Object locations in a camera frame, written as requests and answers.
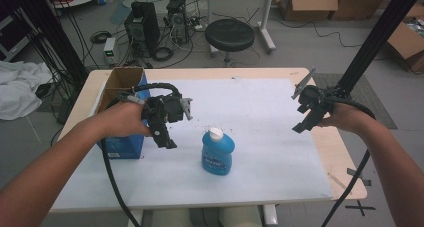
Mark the blue cardboard box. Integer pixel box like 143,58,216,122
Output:
95,66,152,160

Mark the open computer case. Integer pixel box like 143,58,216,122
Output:
165,0,190,45

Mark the person's right hand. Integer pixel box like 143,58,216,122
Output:
317,102,372,135

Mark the grey floor mat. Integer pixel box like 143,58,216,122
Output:
312,72,399,131

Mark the brown cardboard box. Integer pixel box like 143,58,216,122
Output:
272,0,340,22
385,3,424,74
329,0,392,22

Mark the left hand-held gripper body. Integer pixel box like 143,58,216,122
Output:
141,95,194,124

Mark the coiled black cable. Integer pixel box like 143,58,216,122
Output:
89,30,113,45
151,45,175,63

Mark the black tape strip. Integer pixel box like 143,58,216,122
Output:
345,167,372,187

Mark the small white power supply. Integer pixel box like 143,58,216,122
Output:
102,36,118,67

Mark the person's left hand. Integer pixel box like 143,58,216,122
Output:
99,101,155,139

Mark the dark curtain with cables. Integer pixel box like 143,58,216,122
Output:
0,0,89,86

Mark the black metal stand post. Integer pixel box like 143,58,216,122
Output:
334,0,424,98

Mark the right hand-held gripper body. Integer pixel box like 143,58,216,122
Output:
291,67,335,119

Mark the black round stool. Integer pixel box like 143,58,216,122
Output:
203,18,256,68

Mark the white cloth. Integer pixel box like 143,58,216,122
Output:
0,60,54,122

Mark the blue bottle with white cap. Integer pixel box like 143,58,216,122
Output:
201,127,236,177

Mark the black tape cross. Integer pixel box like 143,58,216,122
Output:
344,200,377,218

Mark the black corrugated cable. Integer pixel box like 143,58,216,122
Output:
320,95,377,227
100,82,183,227

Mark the white-legged wooden desk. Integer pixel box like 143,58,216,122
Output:
200,0,307,54

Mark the black computer tower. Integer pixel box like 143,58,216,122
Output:
123,0,161,56

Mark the wooden table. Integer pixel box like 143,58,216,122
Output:
49,67,369,215

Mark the long black floor cable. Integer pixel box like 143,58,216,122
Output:
269,16,364,50

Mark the grey cable plug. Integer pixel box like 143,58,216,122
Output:
116,91,147,106

